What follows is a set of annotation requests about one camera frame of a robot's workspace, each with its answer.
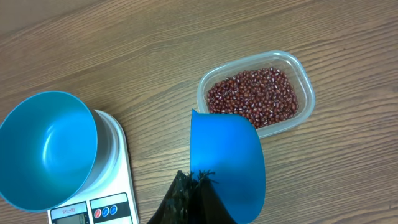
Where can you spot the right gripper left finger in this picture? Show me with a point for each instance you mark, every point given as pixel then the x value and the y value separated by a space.
pixel 174 207

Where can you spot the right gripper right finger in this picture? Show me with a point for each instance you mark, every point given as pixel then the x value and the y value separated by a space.
pixel 208 207

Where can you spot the blue plastic scoop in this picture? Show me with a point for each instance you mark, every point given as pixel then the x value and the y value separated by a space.
pixel 229 146

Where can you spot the white kitchen scale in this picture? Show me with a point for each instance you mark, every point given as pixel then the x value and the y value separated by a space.
pixel 110 198

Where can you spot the teal metal bowl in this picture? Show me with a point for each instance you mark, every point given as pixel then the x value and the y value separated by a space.
pixel 52 147

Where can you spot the red beans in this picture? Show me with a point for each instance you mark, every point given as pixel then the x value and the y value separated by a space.
pixel 264 96

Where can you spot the clear plastic container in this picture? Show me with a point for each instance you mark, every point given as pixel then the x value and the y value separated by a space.
pixel 276 59

